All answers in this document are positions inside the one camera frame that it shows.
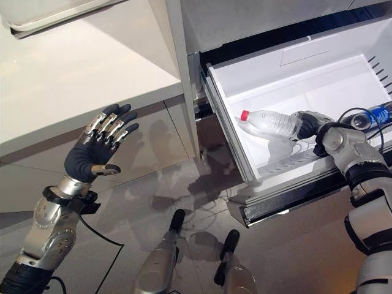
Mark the blue label drink bottle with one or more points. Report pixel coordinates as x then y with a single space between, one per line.
372 115

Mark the right silver robot leg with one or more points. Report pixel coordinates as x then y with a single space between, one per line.
234 269

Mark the silver refrigerator body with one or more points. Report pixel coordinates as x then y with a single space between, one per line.
196 61

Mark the left silver robot leg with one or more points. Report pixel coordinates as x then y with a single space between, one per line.
160 257

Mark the silver robot leg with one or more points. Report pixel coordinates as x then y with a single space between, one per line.
160 257
234 269

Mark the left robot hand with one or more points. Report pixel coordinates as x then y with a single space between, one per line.
88 153

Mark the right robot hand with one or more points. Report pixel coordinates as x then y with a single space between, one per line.
309 122

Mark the white refrigerator drawer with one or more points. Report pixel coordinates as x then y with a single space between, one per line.
294 128

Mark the white tray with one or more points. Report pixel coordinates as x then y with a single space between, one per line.
46 15

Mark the white counter cabinet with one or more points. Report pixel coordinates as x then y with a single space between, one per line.
88 82

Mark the clear bottle with red cap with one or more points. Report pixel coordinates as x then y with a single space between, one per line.
272 124

